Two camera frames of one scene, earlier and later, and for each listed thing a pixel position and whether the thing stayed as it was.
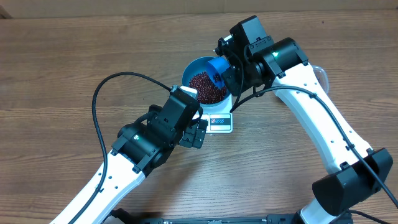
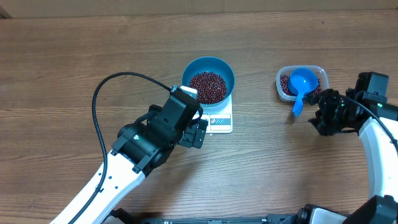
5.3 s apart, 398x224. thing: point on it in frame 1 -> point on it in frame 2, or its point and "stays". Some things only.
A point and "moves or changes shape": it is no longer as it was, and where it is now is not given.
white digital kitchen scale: x=219 y=116 stays
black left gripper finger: x=200 y=133 stays
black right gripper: x=232 y=78 -> x=324 y=100
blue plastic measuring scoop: x=217 y=66 moves or changes shape
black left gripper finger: x=188 y=136 stays
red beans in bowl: x=208 y=92 stays
